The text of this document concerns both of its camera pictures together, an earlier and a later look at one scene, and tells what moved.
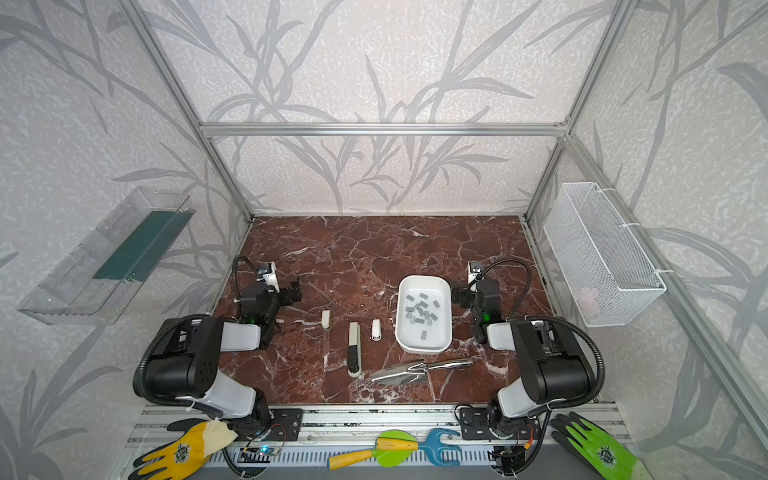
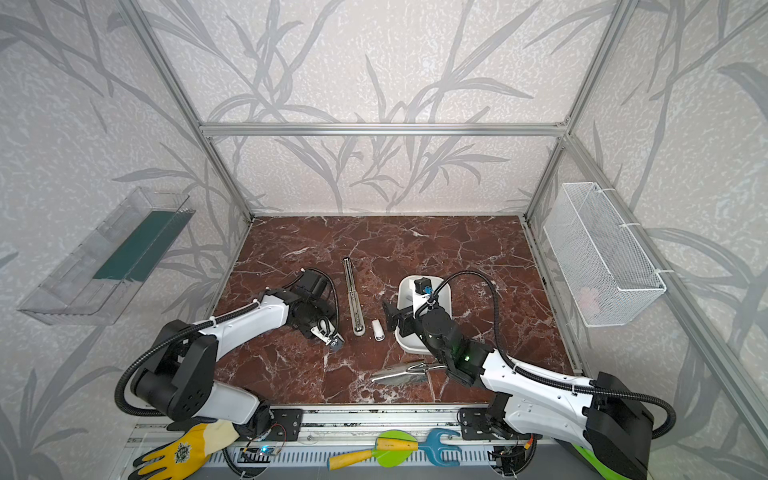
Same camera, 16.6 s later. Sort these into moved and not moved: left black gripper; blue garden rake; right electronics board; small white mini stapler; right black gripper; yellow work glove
Moved: left black gripper; right black gripper
Not moved: blue garden rake; yellow work glove; right electronics board; small white mini stapler
